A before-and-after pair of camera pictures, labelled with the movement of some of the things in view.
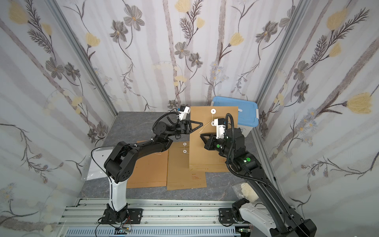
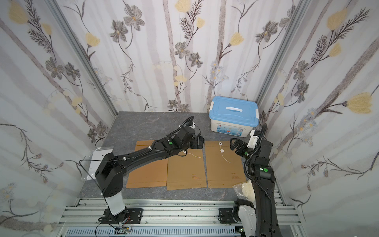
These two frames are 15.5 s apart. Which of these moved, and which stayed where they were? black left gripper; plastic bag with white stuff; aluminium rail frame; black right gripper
Moved: black left gripper; black right gripper
Stayed: plastic bag with white stuff; aluminium rail frame
